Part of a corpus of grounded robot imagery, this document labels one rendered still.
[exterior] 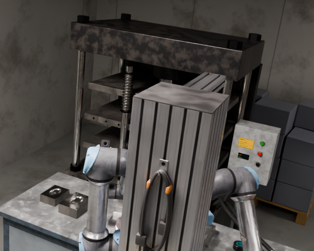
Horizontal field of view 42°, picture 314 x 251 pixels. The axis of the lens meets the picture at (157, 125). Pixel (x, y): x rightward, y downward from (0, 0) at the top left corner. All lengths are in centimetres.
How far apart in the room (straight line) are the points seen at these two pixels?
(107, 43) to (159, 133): 188
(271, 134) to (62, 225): 153
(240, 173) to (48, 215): 150
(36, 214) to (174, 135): 185
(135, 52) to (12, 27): 236
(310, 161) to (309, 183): 25
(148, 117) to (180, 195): 26
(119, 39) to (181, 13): 317
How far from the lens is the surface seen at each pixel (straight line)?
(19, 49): 518
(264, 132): 294
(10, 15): 501
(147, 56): 292
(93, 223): 185
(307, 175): 473
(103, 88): 328
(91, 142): 346
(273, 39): 586
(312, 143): 460
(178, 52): 282
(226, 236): 290
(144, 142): 127
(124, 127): 318
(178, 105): 120
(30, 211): 297
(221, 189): 183
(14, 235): 309
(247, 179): 188
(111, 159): 169
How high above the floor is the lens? 236
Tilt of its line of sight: 19 degrees down
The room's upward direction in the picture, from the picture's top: 7 degrees clockwise
